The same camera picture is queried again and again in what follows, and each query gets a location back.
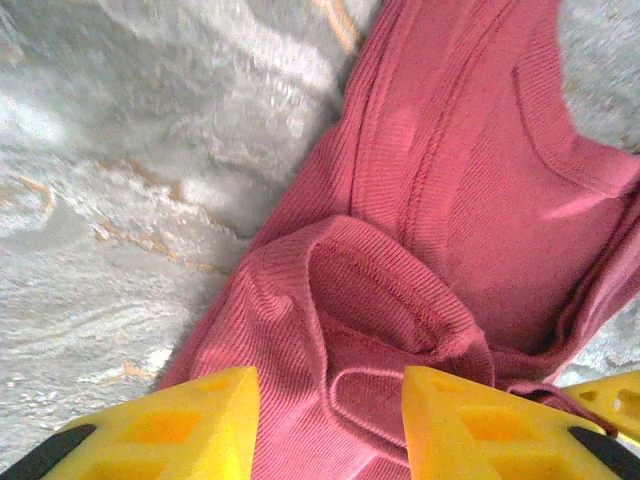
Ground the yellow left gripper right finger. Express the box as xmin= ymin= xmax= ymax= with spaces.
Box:
xmin=402 ymin=364 xmax=640 ymax=480

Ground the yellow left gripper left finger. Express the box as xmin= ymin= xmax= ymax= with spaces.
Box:
xmin=0 ymin=365 xmax=261 ymax=480

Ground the red tank top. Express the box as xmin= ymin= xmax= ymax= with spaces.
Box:
xmin=157 ymin=0 xmax=640 ymax=480

